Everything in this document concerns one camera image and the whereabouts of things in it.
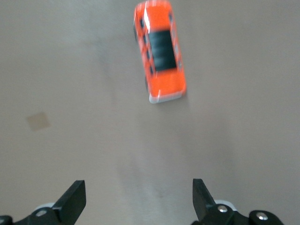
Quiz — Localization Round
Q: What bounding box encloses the orange toy bus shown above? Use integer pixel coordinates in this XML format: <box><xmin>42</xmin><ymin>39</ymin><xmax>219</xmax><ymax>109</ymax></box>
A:
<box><xmin>133</xmin><ymin>0</ymin><xmax>188</xmax><ymax>105</ymax></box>

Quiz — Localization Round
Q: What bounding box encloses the small brown tape patch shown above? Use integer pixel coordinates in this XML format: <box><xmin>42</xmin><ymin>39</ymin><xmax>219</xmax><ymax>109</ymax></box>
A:
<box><xmin>25</xmin><ymin>112</ymin><xmax>52</xmax><ymax>132</ymax></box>

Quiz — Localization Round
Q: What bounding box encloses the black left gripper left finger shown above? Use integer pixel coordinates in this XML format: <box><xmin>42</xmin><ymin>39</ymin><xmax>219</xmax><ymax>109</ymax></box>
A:
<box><xmin>14</xmin><ymin>180</ymin><xmax>87</xmax><ymax>225</ymax></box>

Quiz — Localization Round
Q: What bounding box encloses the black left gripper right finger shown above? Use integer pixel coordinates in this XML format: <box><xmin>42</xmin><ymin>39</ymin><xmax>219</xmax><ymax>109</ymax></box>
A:
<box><xmin>191</xmin><ymin>179</ymin><xmax>285</xmax><ymax>225</ymax></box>

